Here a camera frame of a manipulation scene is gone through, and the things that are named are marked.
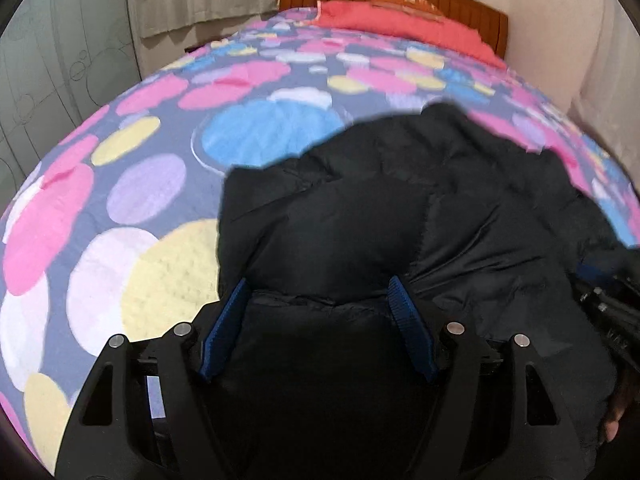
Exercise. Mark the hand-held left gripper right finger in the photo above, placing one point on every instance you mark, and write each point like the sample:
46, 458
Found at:
412, 325

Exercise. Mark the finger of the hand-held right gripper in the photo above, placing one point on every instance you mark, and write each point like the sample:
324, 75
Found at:
607, 262

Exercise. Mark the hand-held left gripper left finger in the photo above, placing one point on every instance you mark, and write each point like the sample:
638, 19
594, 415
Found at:
227, 325

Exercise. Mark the black puffer jacket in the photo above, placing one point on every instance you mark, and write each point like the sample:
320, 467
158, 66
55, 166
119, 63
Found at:
380, 200

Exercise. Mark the person's right hand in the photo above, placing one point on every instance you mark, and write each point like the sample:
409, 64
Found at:
614, 417

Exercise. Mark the polka dot bedspread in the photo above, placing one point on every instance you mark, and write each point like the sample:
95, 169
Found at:
150, 180

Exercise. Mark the white sheer curtain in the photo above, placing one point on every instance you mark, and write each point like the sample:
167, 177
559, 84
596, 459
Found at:
610, 75

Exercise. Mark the red pillow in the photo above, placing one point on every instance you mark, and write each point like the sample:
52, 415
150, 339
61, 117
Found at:
400, 22

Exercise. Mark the frosted glass wardrobe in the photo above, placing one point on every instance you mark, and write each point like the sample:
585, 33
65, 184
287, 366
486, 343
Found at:
60, 70

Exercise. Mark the orange cushion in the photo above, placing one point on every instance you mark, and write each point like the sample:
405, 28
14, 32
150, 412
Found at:
405, 0

